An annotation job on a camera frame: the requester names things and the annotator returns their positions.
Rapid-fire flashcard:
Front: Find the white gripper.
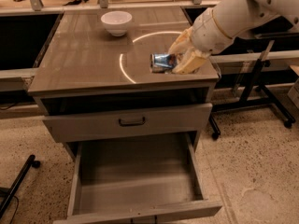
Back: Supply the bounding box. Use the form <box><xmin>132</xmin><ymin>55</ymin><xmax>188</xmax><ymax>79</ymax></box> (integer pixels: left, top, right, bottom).
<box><xmin>168</xmin><ymin>8</ymin><xmax>234</xmax><ymax>75</ymax></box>

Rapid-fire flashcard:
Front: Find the blue silver redbull can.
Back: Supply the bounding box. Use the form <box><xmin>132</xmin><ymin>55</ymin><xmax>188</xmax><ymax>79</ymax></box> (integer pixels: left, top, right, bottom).
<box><xmin>150</xmin><ymin>53</ymin><xmax>177</xmax><ymax>73</ymax></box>

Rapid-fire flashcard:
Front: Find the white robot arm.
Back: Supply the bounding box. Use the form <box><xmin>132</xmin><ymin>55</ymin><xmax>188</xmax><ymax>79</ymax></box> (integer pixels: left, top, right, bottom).
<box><xmin>168</xmin><ymin>0</ymin><xmax>299</xmax><ymax>74</ymax></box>

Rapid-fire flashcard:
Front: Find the grey drawer cabinet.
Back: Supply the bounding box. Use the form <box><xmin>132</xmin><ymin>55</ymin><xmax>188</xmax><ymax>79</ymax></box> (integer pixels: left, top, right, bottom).
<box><xmin>27</xmin><ymin>5</ymin><xmax>222</xmax><ymax>224</ymax></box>

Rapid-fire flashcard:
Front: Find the open grey middle drawer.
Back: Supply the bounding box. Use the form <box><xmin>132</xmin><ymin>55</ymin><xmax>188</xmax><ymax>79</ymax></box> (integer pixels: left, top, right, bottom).
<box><xmin>53</xmin><ymin>133</ymin><xmax>221</xmax><ymax>224</ymax></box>

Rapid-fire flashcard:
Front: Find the black rolling side table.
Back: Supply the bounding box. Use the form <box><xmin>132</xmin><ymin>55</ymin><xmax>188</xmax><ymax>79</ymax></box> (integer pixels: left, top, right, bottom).
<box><xmin>208</xmin><ymin>3</ymin><xmax>299</xmax><ymax>141</ymax></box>

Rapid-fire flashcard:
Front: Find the white ceramic bowl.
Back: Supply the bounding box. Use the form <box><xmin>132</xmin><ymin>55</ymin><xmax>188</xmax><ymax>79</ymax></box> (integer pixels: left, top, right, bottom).
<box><xmin>101</xmin><ymin>11</ymin><xmax>133</xmax><ymax>36</ymax></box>

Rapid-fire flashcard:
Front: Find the black stand leg with wheel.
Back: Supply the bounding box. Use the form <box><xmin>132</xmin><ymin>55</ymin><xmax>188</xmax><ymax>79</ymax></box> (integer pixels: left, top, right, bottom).
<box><xmin>0</xmin><ymin>155</ymin><xmax>40</xmax><ymax>218</ymax></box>

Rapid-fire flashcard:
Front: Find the black drawer handle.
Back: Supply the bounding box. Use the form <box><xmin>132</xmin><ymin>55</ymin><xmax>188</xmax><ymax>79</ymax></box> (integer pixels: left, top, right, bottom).
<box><xmin>118</xmin><ymin>117</ymin><xmax>146</xmax><ymax>127</ymax></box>

